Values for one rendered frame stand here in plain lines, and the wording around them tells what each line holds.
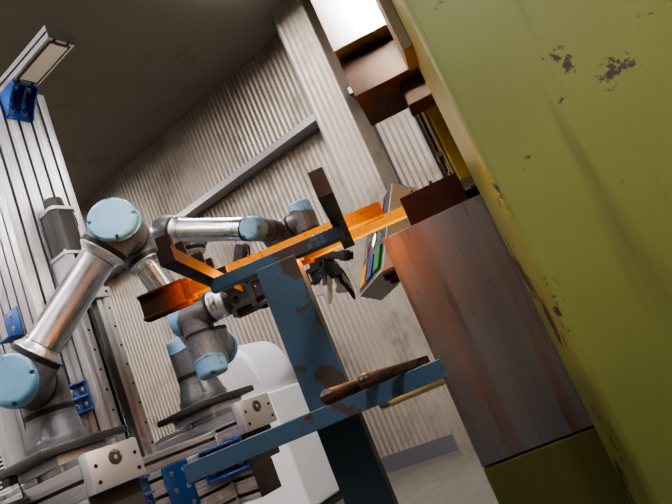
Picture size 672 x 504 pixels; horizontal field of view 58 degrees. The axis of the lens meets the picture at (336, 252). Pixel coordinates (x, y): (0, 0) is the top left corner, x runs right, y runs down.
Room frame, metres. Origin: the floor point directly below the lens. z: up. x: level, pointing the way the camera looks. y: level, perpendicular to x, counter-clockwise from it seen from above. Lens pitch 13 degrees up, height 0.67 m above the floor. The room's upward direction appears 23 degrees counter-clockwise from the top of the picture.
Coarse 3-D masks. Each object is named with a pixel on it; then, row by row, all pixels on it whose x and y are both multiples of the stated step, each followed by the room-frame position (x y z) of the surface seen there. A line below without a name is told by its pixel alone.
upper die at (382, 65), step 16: (368, 48) 1.24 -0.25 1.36; (384, 48) 1.23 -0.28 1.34; (352, 64) 1.25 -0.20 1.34; (368, 64) 1.24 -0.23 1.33; (384, 64) 1.23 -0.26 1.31; (400, 64) 1.23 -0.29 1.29; (352, 80) 1.25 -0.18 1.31; (368, 80) 1.24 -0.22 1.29; (384, 80) 1.24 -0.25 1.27; (400, 80) 1.26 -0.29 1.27; (368, 96) 1.28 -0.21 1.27; (384, 96) 1.31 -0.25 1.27; (400, 96) 1.34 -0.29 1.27; (368, 112) 1.36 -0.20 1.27; (384, 112) 1.40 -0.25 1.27
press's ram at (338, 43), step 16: (320, 0) 1.20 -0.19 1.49; (336, 0) 1.19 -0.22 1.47; (352, 0) 1.19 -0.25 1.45; (368, 0) 1.18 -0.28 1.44; (320, 16) 1.20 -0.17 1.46; (336, 16) 1.19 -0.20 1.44; (352, 16) 1.19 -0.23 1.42; (368, 16) 1.18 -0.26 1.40; (336, 32) 1.20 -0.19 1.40; (352, 32) 1.19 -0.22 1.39; (368, 32) 1.19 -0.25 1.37; (384, 32) 1.21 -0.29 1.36; (336, 48) 1.20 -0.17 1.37; (352, 48) 1.22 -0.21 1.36
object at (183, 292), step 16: (368, 208) 0.96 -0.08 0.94; (352, 224) 0.96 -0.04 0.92; (288, 240) 0.96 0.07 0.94; (256, 256) 0.96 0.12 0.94; (160, 288) 0.97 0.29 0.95; (176, 288) 0.97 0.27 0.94; (192, 288) 0.97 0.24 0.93; (208, 288) 0.97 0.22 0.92; (144, 304) 0.97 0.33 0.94; (160, 304) 0.97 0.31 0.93; (176, 304) 0.97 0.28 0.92; (192, 304) 0.99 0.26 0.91; (144, 320) 0.97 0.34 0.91
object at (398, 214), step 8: (400, 208) 1.31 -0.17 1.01; (384, 216) 1.32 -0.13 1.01; (392, 216) 1.32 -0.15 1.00; (400, 216) 1.32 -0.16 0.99; (368, 224) 1.33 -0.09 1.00; (376, 224) 1.33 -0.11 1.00; (384, 224) 1.32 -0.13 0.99; (352, 232) 1.33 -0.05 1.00; (360, 232) 1.33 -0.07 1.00; (368, 232) 1.34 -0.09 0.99; (328, 248) 1.35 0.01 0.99; (336, 248) 1.37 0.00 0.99; (312, 256) 1.35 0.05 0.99; (304, 264) 1.38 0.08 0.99
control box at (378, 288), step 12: (396, 192) 1.75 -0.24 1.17; (408, 192) 1.76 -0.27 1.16; (384, 204) 1.81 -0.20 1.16; (396, 204) 1.74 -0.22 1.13; (384, 228) 1.76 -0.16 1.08; (396, 228) 1.74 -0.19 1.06; (372, 240) 1.94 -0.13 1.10; (372, 252) 1.91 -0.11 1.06; (384, 252) 1.72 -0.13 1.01; (384, 264) 1.72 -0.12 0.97; (372, 288) 1.92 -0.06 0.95; (384, 288) 1.90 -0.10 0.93
